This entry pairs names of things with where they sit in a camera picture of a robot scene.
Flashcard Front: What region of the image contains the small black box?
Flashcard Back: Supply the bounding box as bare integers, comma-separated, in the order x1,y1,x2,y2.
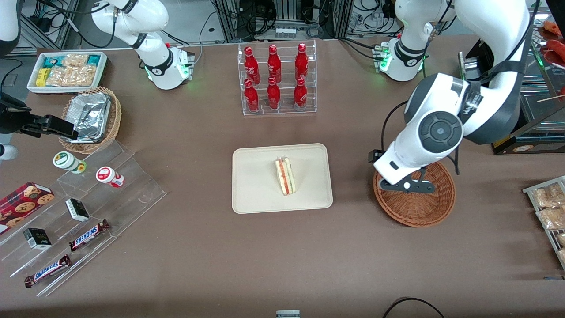
23,228,52,250
65,198,90,222

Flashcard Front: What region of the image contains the red tartan cookie box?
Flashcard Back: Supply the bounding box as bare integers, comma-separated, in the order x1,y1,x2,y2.
0,182,56,235

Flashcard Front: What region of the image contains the green lid yoghurt cup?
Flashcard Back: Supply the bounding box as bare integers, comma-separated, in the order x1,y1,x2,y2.
53,151,87,174

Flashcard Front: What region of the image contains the Snickers chocolate bar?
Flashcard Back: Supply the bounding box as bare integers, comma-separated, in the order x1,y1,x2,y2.
69,219,111,252
24,254,72,288

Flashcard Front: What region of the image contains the triangular sandwich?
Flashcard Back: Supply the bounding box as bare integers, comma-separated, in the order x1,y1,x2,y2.
275,157,297,196

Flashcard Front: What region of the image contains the red cola bottle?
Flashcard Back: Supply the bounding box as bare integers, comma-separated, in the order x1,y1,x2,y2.
294,77,308,111
244,79,260,113
244,46,261,85
267,44,282,84
295,43,309,82
267,77,281,110

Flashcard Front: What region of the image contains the black table cable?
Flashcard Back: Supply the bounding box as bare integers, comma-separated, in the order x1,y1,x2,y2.
382,297,446,318

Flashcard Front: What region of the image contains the aluminium frame rack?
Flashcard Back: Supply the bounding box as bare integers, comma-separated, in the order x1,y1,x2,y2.
212,0,354,41

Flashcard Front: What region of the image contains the grey metal snack tray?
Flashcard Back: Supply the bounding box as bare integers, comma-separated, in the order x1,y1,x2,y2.
523,176,565,271

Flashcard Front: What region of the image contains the clear cracker bag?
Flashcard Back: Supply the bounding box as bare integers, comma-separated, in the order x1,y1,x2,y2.
71,64,98,87
62,54,89,68
45,66,73,87

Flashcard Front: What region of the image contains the light tan wicker basket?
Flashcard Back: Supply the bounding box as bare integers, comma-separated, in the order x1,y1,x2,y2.
58,87,122,155

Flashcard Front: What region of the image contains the beige plastic tray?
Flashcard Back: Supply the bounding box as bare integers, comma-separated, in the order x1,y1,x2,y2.
232,143,333,215

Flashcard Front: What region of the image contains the clear acrylic stepped stand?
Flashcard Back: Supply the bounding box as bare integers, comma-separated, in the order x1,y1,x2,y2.
0,140,168,298

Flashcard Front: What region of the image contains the clear acrylic bottle rack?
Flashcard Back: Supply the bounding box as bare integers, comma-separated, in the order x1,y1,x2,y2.
237,40,317,116

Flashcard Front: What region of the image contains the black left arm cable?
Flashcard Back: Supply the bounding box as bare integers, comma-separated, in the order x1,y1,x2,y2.
380,102,409,154

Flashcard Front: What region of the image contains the brown round wicker basket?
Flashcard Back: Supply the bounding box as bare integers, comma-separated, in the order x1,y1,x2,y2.
373,160,456,228

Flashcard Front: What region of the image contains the aluminium foil tray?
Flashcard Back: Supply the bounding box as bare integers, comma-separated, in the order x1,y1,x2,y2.
66,92,112,144

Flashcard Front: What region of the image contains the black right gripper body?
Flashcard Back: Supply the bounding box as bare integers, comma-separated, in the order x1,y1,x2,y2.
0,93,32,135

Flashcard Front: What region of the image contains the white rectangular snack bin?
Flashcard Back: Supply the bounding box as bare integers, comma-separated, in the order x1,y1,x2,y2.
27,51,108,95

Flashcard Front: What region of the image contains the red lid yoghurt cup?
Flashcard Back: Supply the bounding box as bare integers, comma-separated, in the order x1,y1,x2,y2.
96,166,125,188

